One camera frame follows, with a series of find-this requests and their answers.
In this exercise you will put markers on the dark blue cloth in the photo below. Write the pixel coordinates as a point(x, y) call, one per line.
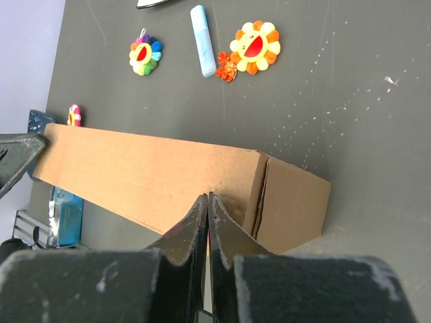
point(38, 120)

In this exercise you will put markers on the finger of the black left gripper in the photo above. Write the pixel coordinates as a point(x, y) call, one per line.
point(18, 152)

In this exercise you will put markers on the blue highlighter marker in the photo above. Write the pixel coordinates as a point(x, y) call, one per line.
point(203, 41)

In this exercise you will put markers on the pink flower plush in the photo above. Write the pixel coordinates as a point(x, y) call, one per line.
point(74, 116)

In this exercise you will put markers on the white square plate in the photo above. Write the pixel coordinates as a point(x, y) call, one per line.
point(144, 4)

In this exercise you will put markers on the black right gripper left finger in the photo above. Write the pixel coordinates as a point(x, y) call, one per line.
point(161, 283)

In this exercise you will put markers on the rainbow flower plush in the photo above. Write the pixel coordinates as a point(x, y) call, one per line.
point(145, 53)

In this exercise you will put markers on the orange maple leaf charm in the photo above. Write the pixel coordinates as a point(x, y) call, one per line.
point(227, 68)

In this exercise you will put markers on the brown cardboard box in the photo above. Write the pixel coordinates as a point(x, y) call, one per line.
point(153, 181)

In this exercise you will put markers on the yellow orange sunflower plush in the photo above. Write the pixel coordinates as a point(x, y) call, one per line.
point(256, 46)

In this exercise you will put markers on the grey slotted cable duct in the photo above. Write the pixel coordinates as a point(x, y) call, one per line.
point(30, 230)

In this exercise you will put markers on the blue packet under arm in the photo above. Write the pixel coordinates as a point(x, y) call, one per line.
point(65, 212)

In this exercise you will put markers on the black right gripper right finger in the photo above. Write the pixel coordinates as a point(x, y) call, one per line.
point(251, 284)

